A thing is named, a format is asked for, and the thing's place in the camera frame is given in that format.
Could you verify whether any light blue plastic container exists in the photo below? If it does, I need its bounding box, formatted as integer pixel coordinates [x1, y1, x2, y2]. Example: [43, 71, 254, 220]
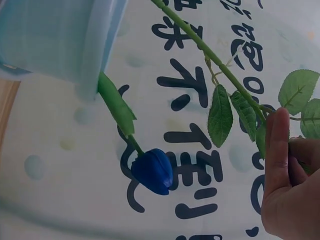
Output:
[0, 0, 130, 102]

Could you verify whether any green leafy artificial flower stem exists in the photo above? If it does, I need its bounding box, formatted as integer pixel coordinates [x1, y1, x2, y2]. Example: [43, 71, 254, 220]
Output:
[150, 0, 320, 160]

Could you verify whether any person's right hand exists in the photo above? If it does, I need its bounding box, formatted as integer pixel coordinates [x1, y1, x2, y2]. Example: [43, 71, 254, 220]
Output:
[260, 106, 320, 240]

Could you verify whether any blue artificial tulip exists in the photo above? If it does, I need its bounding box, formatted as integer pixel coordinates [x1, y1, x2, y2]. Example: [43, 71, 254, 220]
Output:
[96, 71, 175, 197]

